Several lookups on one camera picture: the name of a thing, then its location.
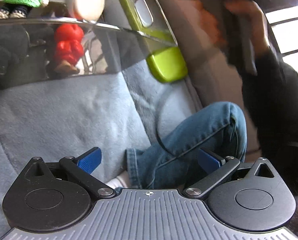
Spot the green box lid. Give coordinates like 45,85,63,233
113,0,188,83

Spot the white ball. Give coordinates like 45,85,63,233
65,0,106,22

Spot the person's right forearm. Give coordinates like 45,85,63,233
240,51,298,155

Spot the red toy figure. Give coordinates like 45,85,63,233
53,24,85,74

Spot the person's right hand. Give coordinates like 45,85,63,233
225,0,271,55

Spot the grey transparent storage box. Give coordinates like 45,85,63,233
0,0,178,93

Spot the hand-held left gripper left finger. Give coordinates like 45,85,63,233
25,147,117,199

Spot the white sock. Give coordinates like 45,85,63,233
106,172,130,190

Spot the thin black cable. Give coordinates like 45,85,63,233
155,85,176,155

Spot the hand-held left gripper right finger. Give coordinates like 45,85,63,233
183,148,277,200

